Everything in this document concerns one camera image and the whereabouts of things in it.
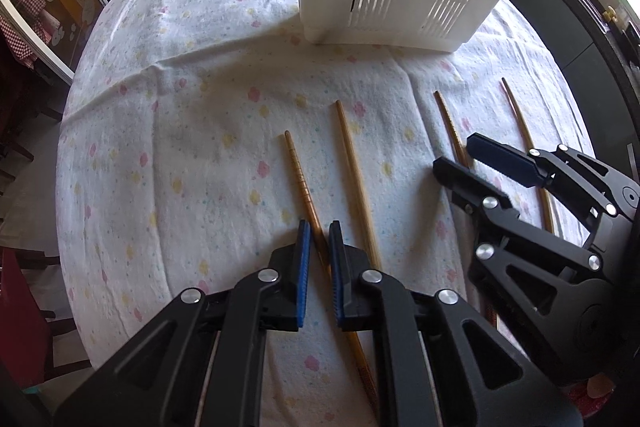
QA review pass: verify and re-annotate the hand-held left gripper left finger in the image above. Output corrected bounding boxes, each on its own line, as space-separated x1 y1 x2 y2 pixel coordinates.
52 219 313 427

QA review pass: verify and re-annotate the red chair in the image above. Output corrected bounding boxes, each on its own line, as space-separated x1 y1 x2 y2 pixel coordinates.
0 247 96 388

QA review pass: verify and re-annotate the reddish brown chopstick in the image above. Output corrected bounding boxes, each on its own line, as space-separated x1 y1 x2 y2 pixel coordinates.
284 130 381 413
433 90 498 328

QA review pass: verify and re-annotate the person's pink patterned clothing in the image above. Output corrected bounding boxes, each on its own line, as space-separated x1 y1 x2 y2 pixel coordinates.
565 374 632 427

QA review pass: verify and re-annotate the green long base cabinet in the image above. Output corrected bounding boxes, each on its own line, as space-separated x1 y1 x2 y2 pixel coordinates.
502 0 621 148

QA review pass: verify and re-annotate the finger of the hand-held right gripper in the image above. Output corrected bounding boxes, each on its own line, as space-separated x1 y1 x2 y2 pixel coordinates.
467 133 622 218
432 157 605 334

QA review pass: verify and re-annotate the dark wooden chair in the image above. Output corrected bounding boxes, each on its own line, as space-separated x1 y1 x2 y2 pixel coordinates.
0 42 66 188

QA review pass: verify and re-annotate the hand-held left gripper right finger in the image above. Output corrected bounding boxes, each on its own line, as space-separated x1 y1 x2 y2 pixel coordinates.
327 220 586 427

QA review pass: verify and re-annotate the light wooden chopstick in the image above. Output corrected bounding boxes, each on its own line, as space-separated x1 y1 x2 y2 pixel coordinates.
334 100 383 272
501 77 556 237

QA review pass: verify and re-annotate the white floral tablecloth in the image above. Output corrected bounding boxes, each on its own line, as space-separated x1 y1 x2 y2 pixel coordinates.
55 0 601 427

